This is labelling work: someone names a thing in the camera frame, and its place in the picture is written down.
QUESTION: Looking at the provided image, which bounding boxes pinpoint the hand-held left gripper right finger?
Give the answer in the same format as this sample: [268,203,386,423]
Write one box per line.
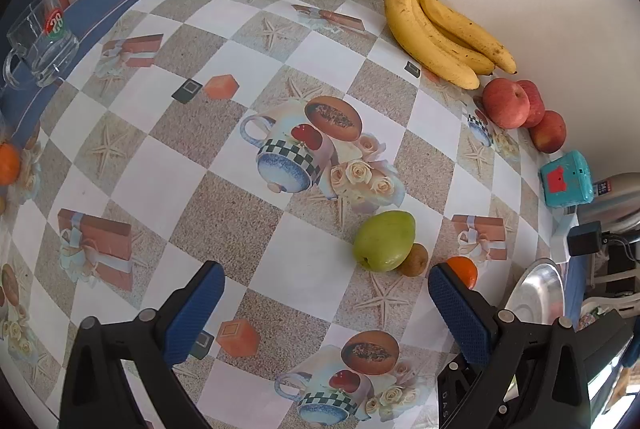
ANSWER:
[427,263,591,429]

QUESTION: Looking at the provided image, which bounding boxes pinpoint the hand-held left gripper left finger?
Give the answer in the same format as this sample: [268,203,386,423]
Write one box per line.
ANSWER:
[59,260,226,429]

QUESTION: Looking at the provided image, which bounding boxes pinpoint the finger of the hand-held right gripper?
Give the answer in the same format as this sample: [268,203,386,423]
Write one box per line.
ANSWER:
[436,355,482,429]

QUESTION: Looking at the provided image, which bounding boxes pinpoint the silver metal plate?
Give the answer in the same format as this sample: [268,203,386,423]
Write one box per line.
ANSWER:
[504,257,568,327]

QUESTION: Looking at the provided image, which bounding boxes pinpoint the green pear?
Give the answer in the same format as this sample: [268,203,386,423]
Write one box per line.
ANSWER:
[352,210,417,272]

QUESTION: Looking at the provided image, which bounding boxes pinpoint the orange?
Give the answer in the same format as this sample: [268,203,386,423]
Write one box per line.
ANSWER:
[0,143,22,186]
[446,256,479,291]

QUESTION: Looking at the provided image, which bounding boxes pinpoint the brown kiwi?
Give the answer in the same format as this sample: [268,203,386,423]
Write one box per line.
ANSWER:
[398,243,430,278]

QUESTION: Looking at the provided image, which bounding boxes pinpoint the printed checkered tablecloth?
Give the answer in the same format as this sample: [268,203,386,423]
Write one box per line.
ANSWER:
[0,0,591,429]

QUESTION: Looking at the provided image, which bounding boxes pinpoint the black charger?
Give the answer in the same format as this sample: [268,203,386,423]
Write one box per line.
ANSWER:
[567,222,603,257]

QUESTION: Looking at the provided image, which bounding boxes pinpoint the white chair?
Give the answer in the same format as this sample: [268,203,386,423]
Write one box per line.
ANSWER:
[580,259,640,325]

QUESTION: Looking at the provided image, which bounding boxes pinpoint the teal toy box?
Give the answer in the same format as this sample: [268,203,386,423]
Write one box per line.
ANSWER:
[538,150,595,208]

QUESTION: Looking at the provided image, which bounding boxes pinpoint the stainless steel thermos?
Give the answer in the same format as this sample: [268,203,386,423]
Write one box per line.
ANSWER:
[577,173,640,235]

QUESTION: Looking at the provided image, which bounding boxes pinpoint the pale red apple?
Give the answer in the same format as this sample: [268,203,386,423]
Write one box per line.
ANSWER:
[482,78,531,130]

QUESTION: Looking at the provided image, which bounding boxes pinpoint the bunch of yellow bananas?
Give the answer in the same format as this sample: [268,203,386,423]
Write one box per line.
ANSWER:
[383,0,518,90]

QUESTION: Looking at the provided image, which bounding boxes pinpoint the clear glass mug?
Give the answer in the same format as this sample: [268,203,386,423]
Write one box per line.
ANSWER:
[2,0,81,90]

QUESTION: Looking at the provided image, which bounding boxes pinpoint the black cable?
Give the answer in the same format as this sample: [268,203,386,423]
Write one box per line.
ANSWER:
[600,231,640,265]

